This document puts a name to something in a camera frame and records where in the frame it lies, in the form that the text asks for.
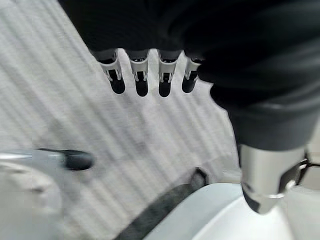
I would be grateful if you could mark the left robot hand, black cloth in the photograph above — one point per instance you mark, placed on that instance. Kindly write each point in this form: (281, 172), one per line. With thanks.
(225, 37)

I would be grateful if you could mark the white ribbed rug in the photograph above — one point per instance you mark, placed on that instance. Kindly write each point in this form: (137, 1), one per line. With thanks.
(105, 125)

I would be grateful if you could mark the silver robot leg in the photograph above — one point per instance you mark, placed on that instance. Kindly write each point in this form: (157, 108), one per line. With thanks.
(225, 217)
(22, 190)

